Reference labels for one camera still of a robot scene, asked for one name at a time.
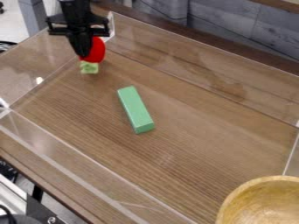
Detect grey table leg post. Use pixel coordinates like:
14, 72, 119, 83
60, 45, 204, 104
17, 0, 52, 36

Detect red plush strawberry fruit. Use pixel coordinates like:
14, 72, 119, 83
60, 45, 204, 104
78, 37, 107, 74

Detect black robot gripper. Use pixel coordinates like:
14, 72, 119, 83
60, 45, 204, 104
44, 12, 112, 58

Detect wooden bowl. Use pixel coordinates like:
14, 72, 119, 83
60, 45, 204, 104
215, 176, 299, 224

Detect green rectangular block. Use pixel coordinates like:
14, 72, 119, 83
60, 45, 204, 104
116, 86, 155, 134

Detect black metal bracket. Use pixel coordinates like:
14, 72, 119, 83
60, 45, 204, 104
25, 195, 66, 224

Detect black cable loop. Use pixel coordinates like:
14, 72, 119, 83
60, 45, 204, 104
0, 204, 17, 224

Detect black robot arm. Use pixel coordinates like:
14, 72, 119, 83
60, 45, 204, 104
45, 0, 111, 57

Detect clear acrylic tray enclosure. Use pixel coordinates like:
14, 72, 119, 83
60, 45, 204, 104
0, 16, 299, 224

